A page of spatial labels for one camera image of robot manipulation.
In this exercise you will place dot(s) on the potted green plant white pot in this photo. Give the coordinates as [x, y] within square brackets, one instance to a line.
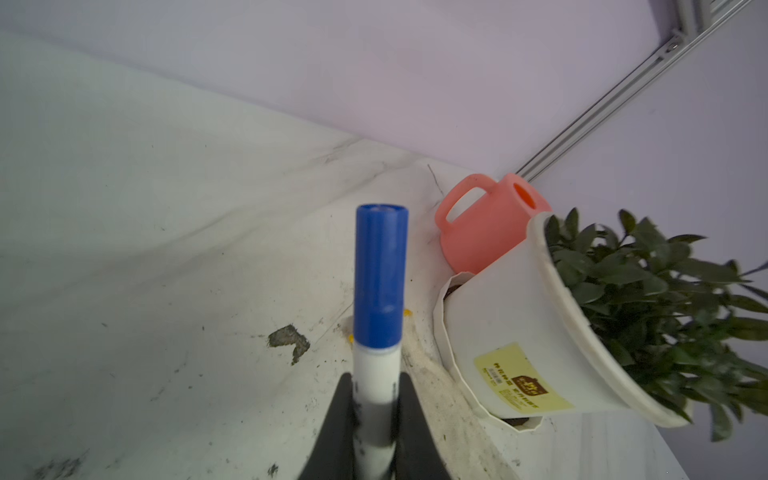
[582, 320]

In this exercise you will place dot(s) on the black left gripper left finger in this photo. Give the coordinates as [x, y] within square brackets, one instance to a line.
[332, 456]

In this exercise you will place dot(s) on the pink watering can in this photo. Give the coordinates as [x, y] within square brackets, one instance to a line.
[492, 225]

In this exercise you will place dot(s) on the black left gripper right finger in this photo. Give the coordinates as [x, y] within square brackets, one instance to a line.
[416, 454]

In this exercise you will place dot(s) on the blue pen cap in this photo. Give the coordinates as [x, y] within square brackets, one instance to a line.
[380, 266]

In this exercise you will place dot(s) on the white marker pen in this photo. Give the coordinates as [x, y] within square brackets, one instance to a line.
[375, 392]

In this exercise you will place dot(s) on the white knit glove on table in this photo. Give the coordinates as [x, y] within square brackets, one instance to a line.
[464, 446]

